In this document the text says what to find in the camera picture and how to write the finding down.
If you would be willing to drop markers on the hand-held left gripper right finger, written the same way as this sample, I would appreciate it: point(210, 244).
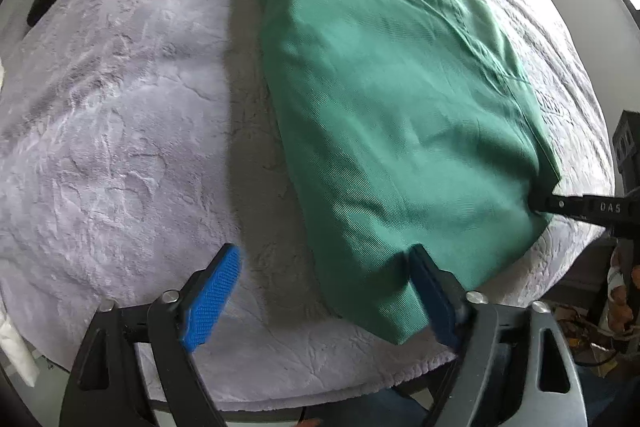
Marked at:
point(434, 302)

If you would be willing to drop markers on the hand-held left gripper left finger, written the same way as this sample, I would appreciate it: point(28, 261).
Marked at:
point(215, 297)

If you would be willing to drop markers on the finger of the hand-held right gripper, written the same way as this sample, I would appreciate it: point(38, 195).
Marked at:
point(585, 208)

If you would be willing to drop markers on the green work shirt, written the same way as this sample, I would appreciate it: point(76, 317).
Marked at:
point(400, 122)

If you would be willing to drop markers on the floral printed cloth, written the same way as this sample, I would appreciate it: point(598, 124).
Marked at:
point(622, 292)

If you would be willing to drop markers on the grey plush blanket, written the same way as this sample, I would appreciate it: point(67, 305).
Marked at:
point(130, 117)

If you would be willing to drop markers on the white padded cloth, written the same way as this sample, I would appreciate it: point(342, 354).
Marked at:
point(17, 347)

